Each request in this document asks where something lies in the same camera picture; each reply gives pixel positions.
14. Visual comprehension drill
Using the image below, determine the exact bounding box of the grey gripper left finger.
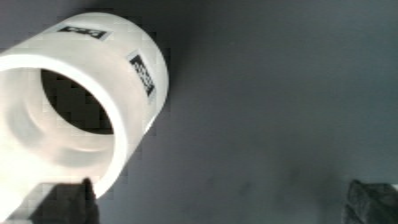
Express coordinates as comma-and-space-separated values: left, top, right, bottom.
28, 178, 99, 224

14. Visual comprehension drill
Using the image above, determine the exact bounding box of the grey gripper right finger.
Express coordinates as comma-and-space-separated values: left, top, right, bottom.
341, 180, 398, 224

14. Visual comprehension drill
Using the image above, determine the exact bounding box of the white lamp shade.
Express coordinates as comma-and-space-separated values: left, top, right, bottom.
0, 12, 168, 224

